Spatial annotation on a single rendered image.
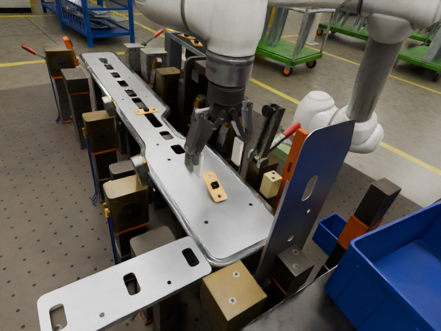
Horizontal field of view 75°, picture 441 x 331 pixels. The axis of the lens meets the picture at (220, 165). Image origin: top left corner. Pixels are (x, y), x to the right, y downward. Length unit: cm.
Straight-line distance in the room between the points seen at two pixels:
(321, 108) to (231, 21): 93
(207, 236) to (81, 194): 68
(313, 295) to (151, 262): 31
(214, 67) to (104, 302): 45
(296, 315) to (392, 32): 79
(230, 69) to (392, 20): 56
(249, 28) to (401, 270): 55
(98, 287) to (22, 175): 86
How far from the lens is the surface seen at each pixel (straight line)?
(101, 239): 104
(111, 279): 59
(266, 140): 74
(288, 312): 55
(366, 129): 132
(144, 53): 137
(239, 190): 76
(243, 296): 51
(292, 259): 55
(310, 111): 138
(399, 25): 99
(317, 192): 48
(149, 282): 58
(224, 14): 51
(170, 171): 80
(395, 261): 72
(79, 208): 116
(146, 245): 65
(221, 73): 54
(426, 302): 69
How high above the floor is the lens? 150
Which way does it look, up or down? 37 degrees down
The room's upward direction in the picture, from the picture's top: 9 degrees clockwise
